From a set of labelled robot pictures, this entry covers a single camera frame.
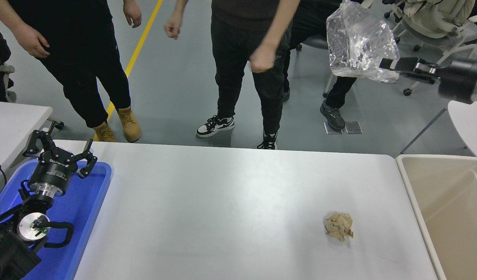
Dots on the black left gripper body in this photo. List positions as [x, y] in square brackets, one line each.
[51, 171]

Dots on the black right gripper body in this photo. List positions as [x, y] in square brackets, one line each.
[458, 81]

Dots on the large pale plastic bin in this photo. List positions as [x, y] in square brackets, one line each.
[448, 202]

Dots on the person's left hand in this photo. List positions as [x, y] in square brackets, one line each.
[263, 58]
[133, 13]

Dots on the grey office chair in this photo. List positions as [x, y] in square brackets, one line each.
[5, 70]

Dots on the person's right forearm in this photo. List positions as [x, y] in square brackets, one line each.
[181, 6]
[5, 13]

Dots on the white rectangular side table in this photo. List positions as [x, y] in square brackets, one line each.
[13, 124]

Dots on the grey metal table leg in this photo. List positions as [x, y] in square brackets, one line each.
[423, 131]

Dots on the silver floor outlet plate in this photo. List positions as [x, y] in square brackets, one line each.
[354, 127]
[328, 131]

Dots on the white round table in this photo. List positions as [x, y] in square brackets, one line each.
[472, 124]

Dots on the person's left forearm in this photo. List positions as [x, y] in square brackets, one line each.
[281, 23]

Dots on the blue plastic tray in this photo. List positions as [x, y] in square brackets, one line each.
[86, 202]

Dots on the white wheeled office chair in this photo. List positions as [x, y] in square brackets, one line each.
[429, 41]

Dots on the grey wheeled stool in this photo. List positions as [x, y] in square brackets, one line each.
[314, 43]

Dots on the silver foil tray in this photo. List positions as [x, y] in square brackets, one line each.
[359, 42]

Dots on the tan paper ball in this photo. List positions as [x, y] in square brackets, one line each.
[339, 226]

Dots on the beige coat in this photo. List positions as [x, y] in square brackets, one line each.
[437, 15]

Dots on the person's right hand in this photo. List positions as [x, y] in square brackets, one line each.
[32, 42]
[174, 25]

